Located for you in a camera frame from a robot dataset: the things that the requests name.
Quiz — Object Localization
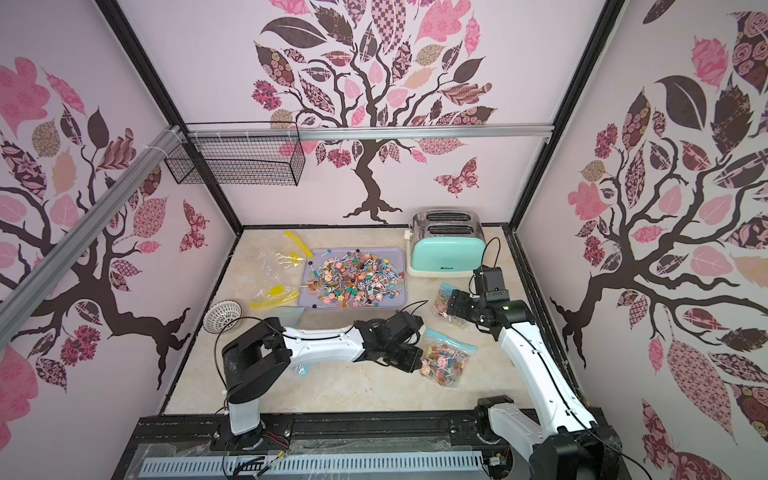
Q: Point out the purple plastic tray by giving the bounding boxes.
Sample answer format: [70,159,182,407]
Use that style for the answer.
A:
[298,247,409,310]

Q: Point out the yellow-zip candy bag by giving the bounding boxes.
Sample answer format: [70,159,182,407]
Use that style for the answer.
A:
[248,284,300,310]
[257,230,314,275]

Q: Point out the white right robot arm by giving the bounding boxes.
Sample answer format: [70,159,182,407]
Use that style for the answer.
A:
[446,265,623,479]

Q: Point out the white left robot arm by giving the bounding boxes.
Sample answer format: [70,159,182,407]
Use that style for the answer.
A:
[219,310,424,436]

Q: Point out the loose candy pile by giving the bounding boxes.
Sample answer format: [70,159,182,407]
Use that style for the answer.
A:
[302,250,404,308]

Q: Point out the mint green toaster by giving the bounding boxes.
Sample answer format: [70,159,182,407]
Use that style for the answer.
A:
[405,209,486,278]

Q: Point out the white round strainer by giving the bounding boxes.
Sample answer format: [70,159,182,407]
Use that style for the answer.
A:
[203,300,242,334]

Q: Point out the white slotted cable duct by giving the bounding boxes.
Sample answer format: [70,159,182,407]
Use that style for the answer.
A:
[129,451,486,479]

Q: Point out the black wire basket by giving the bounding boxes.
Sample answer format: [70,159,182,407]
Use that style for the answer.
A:
[165,120,306,186]

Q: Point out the aluminium rail back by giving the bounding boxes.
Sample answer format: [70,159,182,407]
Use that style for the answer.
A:
[187,123,554,141]

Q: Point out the aluminium rail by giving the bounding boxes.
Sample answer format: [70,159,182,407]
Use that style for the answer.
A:
[1,126,182,346]
[187,123,554,141]

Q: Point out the aluminium rail left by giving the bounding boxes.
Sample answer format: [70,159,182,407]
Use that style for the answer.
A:
[1,126,182,346]

